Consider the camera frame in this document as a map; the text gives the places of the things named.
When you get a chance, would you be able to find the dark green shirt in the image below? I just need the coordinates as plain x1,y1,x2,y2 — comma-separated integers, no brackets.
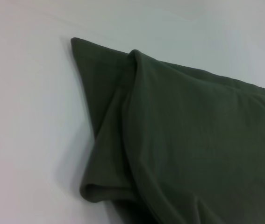
70,36,265,224

